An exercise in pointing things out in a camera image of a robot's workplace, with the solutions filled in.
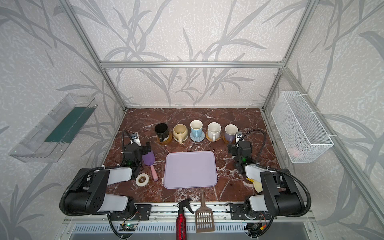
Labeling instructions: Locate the white mug purple handle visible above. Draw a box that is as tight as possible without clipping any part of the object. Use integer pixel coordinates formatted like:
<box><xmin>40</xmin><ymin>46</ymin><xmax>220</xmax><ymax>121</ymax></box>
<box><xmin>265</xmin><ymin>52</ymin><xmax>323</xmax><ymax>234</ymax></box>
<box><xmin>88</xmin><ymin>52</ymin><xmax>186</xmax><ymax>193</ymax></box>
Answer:
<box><xmin>225</xmin><ymin>124</ymin><xmax>239</xmax><ymax>143</ymax></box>

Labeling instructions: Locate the purple scoop pink handle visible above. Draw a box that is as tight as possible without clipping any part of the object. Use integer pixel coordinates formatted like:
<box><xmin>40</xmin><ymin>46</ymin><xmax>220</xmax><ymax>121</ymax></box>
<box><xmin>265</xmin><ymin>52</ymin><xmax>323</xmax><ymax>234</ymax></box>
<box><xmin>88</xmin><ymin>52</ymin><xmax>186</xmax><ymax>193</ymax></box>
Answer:
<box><xmin>143</xmin><ymin>151</ymin><xmax>159</xmax><ymax>182</ymax></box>

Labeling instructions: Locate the white mug blue handle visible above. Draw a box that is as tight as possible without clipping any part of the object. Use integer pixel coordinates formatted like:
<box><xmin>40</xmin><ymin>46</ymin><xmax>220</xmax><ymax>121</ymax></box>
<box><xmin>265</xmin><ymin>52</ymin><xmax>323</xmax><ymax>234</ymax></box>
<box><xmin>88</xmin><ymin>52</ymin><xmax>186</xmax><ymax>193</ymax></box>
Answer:
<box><xmin>190</xmin><ymin>120</ymin><xmax>203</xmax><ymax>137</ymax></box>

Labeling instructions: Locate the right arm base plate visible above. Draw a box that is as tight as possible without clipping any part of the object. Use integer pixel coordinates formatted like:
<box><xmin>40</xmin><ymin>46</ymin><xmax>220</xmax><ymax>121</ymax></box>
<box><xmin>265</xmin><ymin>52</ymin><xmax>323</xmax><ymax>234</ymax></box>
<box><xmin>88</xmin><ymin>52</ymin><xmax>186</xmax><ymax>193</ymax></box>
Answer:
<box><xmin>229</xmin><ymin>203</ymin><xmax>272</xmax><ymax>220</ymax></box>

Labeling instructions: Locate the tan wicker coaster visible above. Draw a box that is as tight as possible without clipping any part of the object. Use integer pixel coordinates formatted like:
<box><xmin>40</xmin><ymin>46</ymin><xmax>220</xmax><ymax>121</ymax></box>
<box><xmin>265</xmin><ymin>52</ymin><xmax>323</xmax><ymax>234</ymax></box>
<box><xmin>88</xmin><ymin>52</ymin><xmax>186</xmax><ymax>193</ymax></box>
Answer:
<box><xmin>205</xmin><ymin>132</ymin><xmax>222</xmax><ymax>142</ymax></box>

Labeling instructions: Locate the white wire basket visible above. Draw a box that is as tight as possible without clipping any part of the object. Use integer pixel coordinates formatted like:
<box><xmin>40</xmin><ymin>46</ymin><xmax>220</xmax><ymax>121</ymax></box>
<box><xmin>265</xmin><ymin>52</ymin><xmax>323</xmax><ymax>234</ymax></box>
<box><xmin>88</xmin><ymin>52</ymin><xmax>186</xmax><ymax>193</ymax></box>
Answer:
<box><xmin>271</xmin><ymin>91</ymin><xmax>334</xmax><ymax>164</ymax></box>

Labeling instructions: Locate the red spray bottle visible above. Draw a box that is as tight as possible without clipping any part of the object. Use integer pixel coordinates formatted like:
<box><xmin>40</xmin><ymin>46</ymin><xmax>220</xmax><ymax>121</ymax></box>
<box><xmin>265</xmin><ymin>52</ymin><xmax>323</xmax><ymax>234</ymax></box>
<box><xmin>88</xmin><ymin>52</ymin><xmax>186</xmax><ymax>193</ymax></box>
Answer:
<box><xmin>176</xmin><ymin>198</ymin><xmax>194</xmax><ymax>240</ymax></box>

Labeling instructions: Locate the beige mug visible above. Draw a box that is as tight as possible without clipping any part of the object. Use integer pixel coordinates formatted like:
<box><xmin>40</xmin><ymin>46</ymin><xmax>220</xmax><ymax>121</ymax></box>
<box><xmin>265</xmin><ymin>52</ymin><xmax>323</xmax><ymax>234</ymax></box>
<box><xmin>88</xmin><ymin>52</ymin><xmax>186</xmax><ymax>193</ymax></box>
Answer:
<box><xmin>173</xmin><ymin>124</ymin><xmax>188</xmax><ymax>144</ymax></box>

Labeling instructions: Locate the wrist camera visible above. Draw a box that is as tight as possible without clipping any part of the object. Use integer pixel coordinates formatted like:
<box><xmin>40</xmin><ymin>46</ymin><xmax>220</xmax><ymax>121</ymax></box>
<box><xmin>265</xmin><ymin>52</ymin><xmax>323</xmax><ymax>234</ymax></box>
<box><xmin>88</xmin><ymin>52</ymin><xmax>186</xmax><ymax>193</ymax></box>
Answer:
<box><xmin>131</xmin><ymin>133</ymin><xmax>141</xmax><ymax>146</ymax></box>
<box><xmin>235</xmin><ymin>132</ymin><xmax>243</xmax><ymax>143</ymax></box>

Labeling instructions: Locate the clear plastic wall bin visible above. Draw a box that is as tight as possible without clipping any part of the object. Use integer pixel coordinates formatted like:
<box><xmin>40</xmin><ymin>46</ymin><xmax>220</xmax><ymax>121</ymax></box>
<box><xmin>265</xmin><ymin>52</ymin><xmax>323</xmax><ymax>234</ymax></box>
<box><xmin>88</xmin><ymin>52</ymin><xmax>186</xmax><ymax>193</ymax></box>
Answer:
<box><xmin>9</xmin><ymin>94</ymin><xmax>98</xmax><ymax>163</ymax></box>

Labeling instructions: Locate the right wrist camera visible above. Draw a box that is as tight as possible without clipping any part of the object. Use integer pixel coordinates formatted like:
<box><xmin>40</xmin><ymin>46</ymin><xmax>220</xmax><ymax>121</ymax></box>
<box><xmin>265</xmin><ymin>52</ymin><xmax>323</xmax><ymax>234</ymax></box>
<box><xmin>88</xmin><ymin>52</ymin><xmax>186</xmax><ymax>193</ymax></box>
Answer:
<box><xmin>235</xmin><ymin>132</ymin><xmax>243</xmax><ymax>143</ymax></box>

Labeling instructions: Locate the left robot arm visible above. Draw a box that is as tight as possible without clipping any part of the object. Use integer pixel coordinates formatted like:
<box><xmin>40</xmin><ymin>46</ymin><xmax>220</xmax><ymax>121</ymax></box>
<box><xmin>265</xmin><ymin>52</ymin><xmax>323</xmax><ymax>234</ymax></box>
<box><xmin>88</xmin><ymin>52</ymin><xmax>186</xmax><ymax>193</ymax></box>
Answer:
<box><xmin>59</xmin><ymin>130</ymin><xmax>152</xmax><ymax>218</ymax></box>

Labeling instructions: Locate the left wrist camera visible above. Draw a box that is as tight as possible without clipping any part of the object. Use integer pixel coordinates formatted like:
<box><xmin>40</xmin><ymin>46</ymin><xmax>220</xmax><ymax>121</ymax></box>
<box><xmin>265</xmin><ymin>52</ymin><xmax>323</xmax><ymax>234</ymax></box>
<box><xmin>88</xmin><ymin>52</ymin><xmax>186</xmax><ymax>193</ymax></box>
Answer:
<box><xmin>131</xmin><ymin>133</ymin><xmax>141</xmax><ymax>146</ymax></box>

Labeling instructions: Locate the green circuit board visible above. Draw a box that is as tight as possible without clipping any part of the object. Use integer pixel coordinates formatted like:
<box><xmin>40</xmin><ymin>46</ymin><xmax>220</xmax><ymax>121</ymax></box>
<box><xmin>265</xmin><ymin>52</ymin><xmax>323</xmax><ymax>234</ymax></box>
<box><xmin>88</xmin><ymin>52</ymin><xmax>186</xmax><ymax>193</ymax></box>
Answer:
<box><xmin>119</xmin><ymin>223</ymin><xmax>138</xmax><ymax>232</ymax></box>

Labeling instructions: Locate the white tape roll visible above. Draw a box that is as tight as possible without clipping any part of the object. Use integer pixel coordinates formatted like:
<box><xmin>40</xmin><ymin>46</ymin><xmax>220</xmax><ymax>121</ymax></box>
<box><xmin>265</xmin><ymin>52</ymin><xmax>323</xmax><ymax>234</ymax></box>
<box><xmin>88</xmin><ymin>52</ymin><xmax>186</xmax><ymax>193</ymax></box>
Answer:
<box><xmin>136</xmin><ymin>173</ymin><xmax>150</xmax><ymax>187</ymax></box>

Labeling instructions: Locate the white speckled mug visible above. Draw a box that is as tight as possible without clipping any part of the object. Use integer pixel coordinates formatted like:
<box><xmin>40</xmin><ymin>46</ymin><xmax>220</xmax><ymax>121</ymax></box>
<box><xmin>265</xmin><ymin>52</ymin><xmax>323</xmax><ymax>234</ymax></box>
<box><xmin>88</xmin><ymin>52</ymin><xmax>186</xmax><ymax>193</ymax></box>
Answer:
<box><xmin>207</xmin><ymin>122</ymin><xmax>222</xmax><ymax>140</ymax></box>

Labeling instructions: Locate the brown slotted scoop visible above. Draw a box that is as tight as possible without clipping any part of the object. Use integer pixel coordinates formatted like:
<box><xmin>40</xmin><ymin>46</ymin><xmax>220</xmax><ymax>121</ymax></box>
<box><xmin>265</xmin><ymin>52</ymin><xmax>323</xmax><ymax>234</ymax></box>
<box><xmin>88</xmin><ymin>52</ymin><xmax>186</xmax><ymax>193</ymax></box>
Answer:
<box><xmin>195</xmin><ymin>190</ymin><xmax>216</xmax><ymax>233</ymax></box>

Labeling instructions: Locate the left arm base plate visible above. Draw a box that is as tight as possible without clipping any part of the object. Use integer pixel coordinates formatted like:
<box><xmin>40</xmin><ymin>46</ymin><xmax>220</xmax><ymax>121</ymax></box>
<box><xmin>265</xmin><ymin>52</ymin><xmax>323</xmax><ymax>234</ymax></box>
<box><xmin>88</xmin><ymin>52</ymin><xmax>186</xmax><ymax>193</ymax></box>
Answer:
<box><xmin>110</xmin><ymin>204</ymin><xmax>152</xmax><ymax>221</ymax></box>

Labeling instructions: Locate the lavender plastic tray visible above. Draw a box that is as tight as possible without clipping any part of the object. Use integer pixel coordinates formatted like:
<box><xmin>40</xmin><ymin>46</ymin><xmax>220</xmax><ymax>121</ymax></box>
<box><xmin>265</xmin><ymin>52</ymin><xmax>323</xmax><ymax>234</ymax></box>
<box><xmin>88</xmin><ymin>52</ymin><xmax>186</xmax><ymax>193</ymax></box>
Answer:
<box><xmin>163</xmin><ymin>151</ymin><xmax>218</xmax><ymax>189</ymax></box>

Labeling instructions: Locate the black mug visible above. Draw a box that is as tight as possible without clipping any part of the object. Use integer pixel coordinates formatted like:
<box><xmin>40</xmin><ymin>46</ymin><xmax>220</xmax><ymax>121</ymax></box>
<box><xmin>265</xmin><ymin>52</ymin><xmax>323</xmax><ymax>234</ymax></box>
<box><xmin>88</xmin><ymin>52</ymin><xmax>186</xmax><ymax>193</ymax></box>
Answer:
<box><xmin>155</xmin><ymin>123</ymin><xmax>170</xmax><ymax>143</ymax></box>

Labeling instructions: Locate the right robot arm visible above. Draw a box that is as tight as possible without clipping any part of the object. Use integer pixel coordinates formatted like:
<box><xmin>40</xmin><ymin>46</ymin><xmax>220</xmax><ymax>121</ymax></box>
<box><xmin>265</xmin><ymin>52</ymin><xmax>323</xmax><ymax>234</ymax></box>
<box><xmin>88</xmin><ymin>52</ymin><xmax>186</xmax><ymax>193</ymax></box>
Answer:
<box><xmin>228</xmin><ymin>129</ymin><xmax>312</xmax><ymax>220</ymax></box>

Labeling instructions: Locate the grey-blue woven coaster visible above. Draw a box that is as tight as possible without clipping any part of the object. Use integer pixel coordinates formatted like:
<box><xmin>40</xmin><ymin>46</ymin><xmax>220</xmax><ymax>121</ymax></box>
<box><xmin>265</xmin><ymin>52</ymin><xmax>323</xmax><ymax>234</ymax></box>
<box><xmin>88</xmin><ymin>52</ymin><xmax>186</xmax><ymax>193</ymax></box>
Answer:
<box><xmin>190</xmin><ymin>132</ymin><xmax>206</xmax><ymax>142</ymax></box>

